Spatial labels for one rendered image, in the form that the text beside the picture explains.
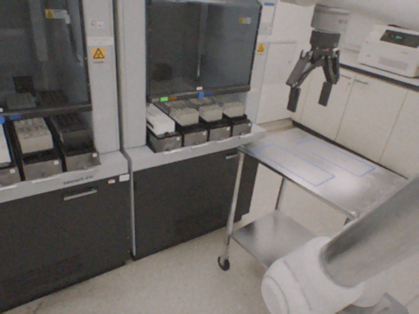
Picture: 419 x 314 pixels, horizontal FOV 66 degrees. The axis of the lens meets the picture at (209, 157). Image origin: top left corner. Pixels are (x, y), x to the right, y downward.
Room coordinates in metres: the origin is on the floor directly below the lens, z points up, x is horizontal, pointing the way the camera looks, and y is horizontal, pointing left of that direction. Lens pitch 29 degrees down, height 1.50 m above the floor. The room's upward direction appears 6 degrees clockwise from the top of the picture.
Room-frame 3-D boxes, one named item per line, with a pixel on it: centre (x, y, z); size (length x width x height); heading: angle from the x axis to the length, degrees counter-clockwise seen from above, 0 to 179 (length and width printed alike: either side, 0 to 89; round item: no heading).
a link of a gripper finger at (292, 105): (0.87, -0.22, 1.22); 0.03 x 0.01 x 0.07; 36
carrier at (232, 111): (1.72, -0.12, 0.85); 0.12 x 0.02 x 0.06; 125
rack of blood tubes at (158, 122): (1.53, 0.31, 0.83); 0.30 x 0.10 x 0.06; 36
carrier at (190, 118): (1.54, 0.13, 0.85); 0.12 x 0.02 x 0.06; 127
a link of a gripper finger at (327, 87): (0.95, -0.33, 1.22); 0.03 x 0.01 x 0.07; 36
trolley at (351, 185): (1.27, -0.50, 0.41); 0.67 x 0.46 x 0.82; 42
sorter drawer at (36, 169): (1.31, 0.84, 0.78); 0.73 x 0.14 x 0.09; 36
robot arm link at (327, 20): (0.91, -0.27, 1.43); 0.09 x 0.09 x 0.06
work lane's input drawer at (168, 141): (1.64, 0.39, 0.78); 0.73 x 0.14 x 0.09; 36
